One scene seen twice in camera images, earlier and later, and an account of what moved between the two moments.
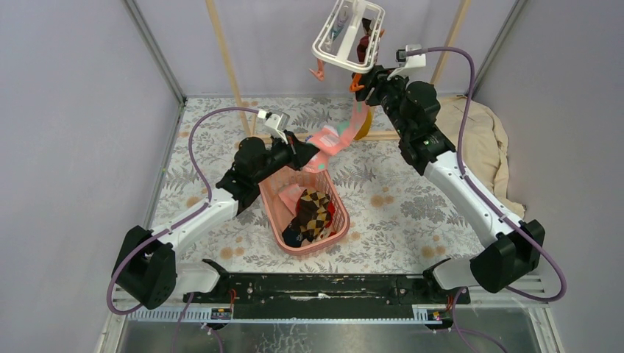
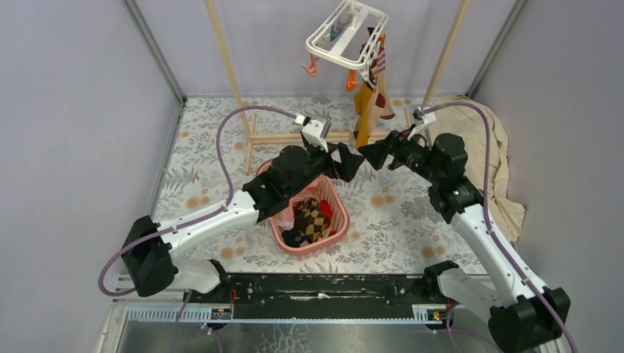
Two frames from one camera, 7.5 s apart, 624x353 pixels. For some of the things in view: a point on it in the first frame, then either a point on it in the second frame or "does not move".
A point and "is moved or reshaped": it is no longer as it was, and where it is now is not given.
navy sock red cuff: x=293 y=237 does not move
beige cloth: x=484 y=148 does not move
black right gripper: x=380 y=78 to x=395 y=144
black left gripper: x=302 y=153 to x=345 y=168
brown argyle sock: x=313 y=212 is moved or reshaped
